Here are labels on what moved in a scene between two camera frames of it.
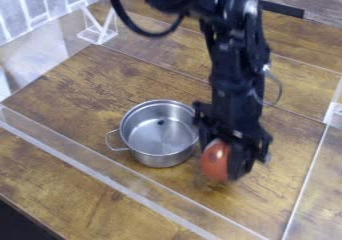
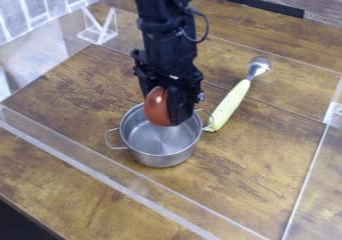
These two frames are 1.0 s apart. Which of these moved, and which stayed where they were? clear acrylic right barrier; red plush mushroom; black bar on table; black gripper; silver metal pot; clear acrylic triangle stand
Moved: red plush mushroom; black gripper
Stayed: silver metal pot; black bar on table; clear acrylic triangle stand; clear acrylic right barrier
